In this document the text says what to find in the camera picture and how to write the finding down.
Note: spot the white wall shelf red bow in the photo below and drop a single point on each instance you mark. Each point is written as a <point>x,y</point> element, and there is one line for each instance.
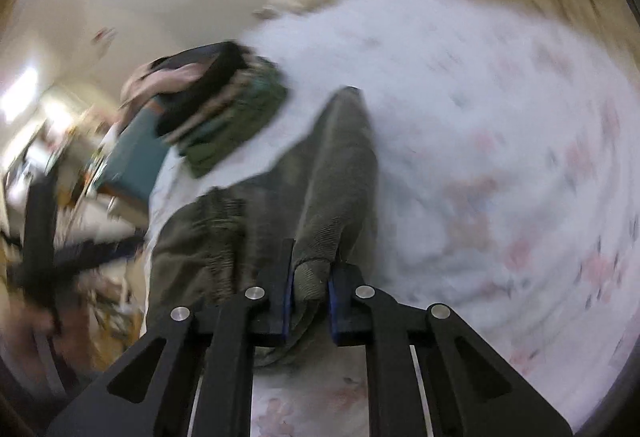
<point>105,36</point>

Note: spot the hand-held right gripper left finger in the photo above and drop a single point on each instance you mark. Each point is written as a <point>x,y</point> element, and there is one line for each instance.
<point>277,302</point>

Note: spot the black folded pants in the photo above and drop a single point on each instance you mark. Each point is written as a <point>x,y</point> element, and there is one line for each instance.
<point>210,87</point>

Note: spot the green folded clothes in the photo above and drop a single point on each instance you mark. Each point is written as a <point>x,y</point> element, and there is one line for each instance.
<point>240,137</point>

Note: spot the camouflage pants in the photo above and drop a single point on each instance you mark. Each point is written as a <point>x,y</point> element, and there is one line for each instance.
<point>335,177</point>

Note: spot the pink clothes pile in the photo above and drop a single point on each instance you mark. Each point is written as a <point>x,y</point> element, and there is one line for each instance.
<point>165,79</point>

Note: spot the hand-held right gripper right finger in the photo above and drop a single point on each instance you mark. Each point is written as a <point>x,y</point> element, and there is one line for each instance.
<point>342,307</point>

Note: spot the bed with floral sheet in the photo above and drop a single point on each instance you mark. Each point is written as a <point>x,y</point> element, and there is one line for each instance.
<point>475,117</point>

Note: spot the beige folded clothes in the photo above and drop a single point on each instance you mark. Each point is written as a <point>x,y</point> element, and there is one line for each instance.
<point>232,104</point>

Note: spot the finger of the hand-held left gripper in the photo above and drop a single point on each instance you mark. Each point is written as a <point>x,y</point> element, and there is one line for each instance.
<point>100,253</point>

